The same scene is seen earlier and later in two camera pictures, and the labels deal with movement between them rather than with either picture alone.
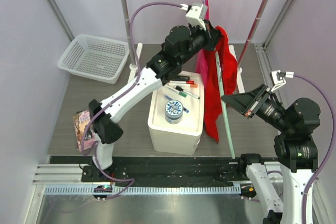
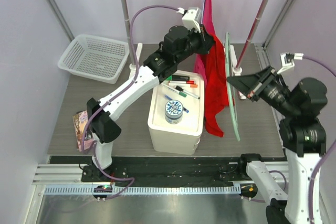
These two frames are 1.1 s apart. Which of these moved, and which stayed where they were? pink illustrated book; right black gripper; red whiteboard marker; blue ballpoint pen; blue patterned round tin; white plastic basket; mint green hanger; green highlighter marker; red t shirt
Moved: right black gripper; mint green hanger; red t shirt
Stayed: red whiteboard marker; green highlighter marker; white plastic basket; blue patterned round tin; blue ballpoint pen; pink illustrated book
